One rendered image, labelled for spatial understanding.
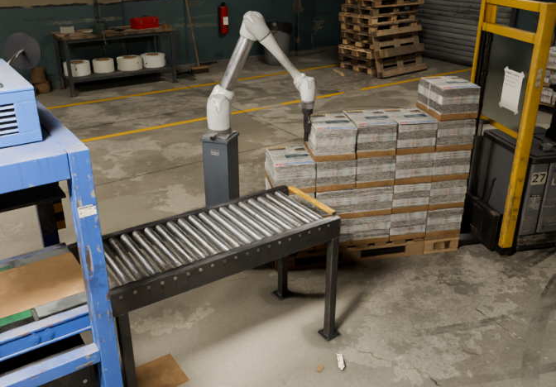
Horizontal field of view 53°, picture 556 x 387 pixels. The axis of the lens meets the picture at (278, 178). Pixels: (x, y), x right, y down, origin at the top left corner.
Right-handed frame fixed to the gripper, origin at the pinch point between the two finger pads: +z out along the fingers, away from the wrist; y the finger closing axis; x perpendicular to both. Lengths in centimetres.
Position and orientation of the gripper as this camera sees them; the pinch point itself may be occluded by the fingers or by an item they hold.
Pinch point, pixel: (306, 136)
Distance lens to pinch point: 388.4
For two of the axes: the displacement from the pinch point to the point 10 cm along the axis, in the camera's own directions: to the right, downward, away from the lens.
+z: -0.3, 9.2, 3.9
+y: -2.1, -3.9, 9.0
